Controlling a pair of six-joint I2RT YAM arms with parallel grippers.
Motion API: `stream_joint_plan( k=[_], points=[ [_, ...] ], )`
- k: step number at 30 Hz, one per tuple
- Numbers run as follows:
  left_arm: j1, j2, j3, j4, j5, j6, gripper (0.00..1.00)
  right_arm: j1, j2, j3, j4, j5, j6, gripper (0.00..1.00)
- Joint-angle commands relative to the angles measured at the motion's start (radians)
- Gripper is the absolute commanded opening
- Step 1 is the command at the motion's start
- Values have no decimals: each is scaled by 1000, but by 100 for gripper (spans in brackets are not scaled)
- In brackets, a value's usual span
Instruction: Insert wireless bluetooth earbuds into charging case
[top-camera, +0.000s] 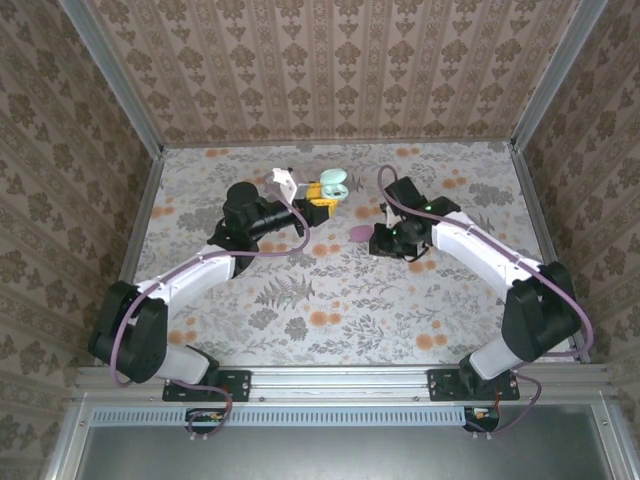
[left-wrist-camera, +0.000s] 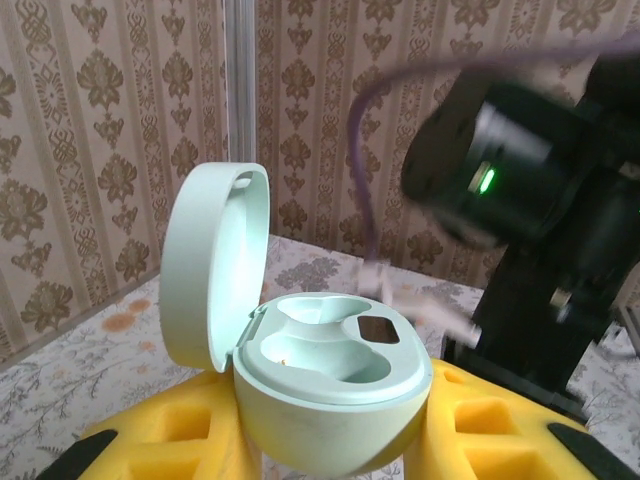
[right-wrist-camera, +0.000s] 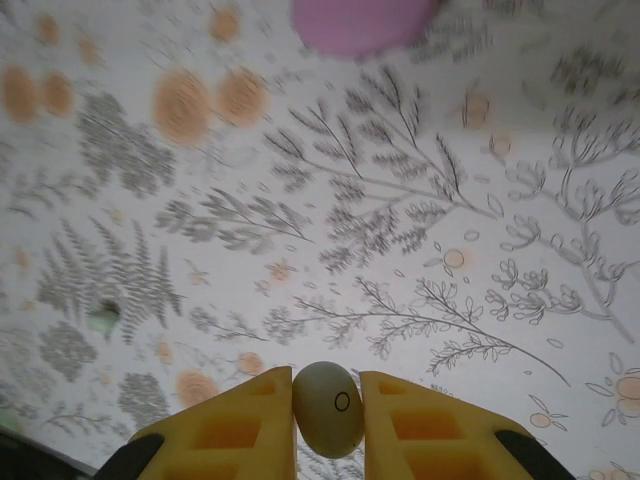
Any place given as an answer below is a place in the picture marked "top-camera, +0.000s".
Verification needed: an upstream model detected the grey slotted cable duct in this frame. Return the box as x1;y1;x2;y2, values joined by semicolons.
91;405;471;427

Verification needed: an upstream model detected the aluminium corner post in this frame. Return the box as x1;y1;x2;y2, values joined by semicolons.
510;0;610;151
58;0;167;157

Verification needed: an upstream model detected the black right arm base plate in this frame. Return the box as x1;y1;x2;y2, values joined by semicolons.
427;368;521;403

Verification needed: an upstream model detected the floral patterned table cover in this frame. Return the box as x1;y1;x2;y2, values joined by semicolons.
112;141;576;367

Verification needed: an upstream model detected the grey sheet metal tray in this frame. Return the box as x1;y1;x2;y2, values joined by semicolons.
47;399;640;480

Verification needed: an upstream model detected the aluminium side rail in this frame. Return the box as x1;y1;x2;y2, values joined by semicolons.
509;142;594;364
93;149;166;369

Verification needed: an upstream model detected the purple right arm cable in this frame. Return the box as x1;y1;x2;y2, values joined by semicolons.
377;164;595;437

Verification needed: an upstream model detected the mint green earbud charging case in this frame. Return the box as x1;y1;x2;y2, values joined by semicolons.
319;168;350;199

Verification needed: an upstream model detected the long aluminium mounting rail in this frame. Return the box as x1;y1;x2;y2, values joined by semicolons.
74;363;615;401

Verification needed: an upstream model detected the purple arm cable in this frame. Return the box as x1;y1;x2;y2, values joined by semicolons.
377;164;595;437
109;177;312;441

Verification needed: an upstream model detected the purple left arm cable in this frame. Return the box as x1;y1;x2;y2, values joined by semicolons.
109;177;312;441

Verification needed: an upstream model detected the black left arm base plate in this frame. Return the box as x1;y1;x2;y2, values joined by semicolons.
162;368;252;403

